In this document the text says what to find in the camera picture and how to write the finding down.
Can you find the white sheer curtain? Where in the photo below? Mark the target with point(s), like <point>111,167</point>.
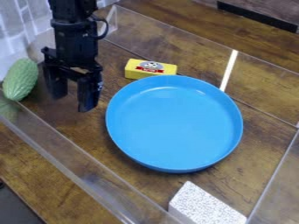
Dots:
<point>24,21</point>

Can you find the white speckled foam block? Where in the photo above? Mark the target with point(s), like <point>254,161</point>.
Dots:
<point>196,207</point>

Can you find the green bumpy gourd toy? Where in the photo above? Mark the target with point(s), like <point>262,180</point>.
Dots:
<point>20,79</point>

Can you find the yellow rectangular block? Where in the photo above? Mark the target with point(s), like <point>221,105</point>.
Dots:
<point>139,69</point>

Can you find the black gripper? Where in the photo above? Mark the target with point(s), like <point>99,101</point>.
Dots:
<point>71,60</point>

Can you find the clear acrylic enclosure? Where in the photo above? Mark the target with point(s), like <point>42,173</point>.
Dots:
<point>78,180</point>

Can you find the blue round tray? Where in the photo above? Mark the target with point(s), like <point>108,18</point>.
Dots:
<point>174,123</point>

